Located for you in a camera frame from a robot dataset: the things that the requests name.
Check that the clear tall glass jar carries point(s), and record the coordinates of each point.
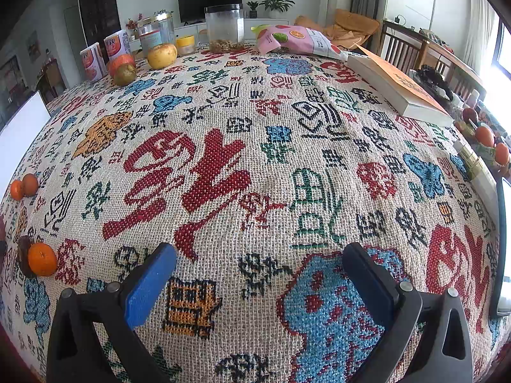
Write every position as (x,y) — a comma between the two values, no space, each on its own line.
(167,28)

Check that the small green potted plant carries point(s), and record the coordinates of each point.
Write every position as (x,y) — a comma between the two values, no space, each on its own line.
(252,8)

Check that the framed wall picture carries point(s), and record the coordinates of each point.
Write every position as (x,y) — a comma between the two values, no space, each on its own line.
(33,46)

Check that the small red-orange fruit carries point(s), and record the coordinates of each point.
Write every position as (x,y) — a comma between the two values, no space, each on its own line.
(30,184)

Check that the red flower bunch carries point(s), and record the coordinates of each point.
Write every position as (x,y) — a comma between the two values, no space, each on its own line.
(133,20)

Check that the dark cabinet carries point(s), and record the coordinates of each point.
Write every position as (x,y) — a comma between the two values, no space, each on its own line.
(98,4)

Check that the blue label glass jar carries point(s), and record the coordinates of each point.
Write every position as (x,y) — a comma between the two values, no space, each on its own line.
(151,39)

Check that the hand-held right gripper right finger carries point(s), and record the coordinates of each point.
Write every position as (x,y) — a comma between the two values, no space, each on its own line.
(373,287)

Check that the large green potted plant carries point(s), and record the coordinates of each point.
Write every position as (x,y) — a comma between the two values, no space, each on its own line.
(275,4)

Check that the clear plastic nut container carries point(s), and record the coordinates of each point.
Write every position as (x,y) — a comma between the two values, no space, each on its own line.
(224,28)

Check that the orange cushion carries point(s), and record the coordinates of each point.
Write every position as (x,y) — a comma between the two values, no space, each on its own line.
(351,24)

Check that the printed woven tablecloth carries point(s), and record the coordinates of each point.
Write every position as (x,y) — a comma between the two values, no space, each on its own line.
(239,135)

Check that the pink snack bag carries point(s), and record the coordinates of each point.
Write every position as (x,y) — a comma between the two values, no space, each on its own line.
(295,40)

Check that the black television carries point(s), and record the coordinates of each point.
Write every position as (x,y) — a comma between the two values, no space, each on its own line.
(209,3)

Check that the small dark red apple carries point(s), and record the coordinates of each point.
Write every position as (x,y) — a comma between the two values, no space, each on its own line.
(470,115)

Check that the yellow lid small jar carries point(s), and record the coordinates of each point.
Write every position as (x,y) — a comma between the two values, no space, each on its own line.
(185,45)

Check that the yellow bagel bread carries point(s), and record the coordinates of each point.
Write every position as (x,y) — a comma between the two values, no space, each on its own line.
(162,56)

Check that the orange cover book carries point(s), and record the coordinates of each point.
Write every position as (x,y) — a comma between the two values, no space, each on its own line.
(399,83)

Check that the small orange mandarin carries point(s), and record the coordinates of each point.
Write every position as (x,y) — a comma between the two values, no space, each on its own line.
(16,190)

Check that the large orange mandarin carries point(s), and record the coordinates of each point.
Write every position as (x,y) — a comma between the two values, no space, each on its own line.
(42,260)

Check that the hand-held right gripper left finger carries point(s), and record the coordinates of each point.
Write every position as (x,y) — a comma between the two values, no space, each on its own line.
(149,285)

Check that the brown-green kiwi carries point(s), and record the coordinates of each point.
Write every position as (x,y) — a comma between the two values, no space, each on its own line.
(125,75)

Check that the white display panel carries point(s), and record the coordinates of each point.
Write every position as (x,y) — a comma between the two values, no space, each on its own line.
(20,131)

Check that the dark brown fruit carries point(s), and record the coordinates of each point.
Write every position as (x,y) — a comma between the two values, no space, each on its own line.
(23,253)

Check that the wooden background chair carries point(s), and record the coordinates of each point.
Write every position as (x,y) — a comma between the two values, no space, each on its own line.
(52,79)

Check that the white and gold box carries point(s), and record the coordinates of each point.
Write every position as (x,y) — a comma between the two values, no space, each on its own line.
(475,163)

